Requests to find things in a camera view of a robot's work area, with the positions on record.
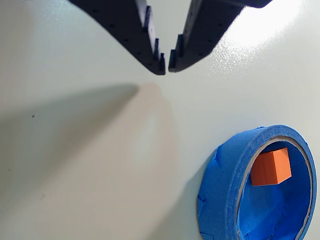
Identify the orange cube block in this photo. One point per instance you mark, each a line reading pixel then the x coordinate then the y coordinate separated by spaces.
pixel 270 170

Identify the blue tape roll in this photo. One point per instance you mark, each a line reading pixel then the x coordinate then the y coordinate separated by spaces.
pixel 222 175

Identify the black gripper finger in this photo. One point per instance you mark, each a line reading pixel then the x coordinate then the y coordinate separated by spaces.
pixel 205 27
pixel 125 22

